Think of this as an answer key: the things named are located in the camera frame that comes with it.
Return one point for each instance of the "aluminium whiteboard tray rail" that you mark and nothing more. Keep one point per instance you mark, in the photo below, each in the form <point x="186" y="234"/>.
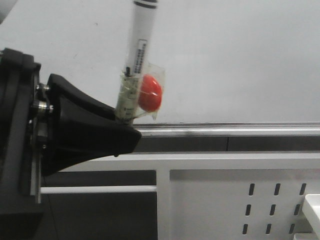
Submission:
<point x="240" y="129"/>

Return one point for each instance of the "red round magnet taped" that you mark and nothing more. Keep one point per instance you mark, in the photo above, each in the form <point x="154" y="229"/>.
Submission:
<point x="151" y="91"/>

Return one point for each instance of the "white metal perforated frame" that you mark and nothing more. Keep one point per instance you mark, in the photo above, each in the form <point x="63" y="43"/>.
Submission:
<point x="184" y="196"/>

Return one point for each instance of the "white plastic bin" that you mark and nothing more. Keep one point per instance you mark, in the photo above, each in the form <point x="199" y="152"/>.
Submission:
<point x="311" y="210"/>

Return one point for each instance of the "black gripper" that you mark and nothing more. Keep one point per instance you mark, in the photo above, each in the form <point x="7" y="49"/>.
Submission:
<point x="55" y="120"/>

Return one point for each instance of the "white whiteboard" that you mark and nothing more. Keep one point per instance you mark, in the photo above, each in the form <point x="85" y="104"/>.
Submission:
<point x="225" y="61"/>

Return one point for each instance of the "white whiteboard marker black tip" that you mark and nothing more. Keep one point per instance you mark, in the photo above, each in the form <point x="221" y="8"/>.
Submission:
<point x="141" y="27"/>

